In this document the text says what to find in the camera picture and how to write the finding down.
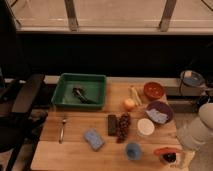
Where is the red bowl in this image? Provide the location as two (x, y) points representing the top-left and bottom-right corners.
(143, 82), (165, 100)

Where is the blue sponge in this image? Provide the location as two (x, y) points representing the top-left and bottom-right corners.
(84, 129), (104, 151)

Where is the green plastic tray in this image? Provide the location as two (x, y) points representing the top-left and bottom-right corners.
(51, 73), (106, 110)

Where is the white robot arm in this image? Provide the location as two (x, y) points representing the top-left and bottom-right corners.
(176, 103), (213, 151)

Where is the pale yellow banana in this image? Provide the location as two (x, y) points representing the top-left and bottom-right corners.
(130, 86), (142, 106)

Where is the black office chair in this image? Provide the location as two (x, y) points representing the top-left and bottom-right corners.
(0, 74), (47, 171)

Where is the blue plastic cup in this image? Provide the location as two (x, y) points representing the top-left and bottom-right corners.
(125, 142), (142, 161)

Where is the silver fork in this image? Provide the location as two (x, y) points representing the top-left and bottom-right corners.
(59, 118), (67, 144)

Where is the dark chocolate bar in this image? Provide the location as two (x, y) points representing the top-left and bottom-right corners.
(108, 115), (117, 136)

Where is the blue crumpled cloth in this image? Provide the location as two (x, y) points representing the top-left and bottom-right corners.
(146, 109), (168, 124)

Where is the shiny metal cup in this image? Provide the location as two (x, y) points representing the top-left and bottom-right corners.
(160, 153), (177, 164)

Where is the dark grape bunch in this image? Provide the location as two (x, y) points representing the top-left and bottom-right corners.
(117, 113), (131, 143)

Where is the white round cup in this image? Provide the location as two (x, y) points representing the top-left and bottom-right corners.
(137, 118), (155, 136)

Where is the black tool in tray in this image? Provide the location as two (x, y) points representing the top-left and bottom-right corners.
(72, 87), (95, 104)

